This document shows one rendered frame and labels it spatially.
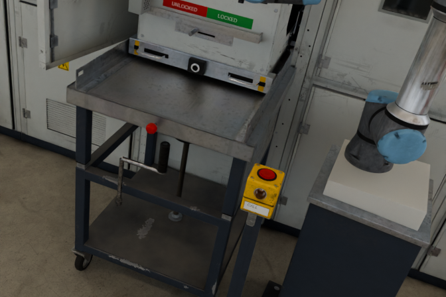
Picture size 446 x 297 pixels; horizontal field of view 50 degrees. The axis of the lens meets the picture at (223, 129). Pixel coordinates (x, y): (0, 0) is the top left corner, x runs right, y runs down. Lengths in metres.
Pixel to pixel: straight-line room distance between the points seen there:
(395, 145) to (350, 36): 0.69
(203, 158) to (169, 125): 0.88
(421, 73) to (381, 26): 0.63
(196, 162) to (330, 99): 0.74
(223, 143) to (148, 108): 0.26
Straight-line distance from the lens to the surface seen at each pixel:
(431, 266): 2.42
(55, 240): 2.22
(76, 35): 1.78
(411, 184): 1.51
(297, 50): 1.95
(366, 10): 1.86
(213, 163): 2.28
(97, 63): 1.62
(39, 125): 2.68
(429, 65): 1.26
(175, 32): 1.69
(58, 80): 2.47
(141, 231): 2.01
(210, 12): 1.62
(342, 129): 2.03
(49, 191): 2.47
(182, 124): 1.41
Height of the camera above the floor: 1.57
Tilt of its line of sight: 31 degrees down
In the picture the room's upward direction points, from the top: 11 degrees clockwise
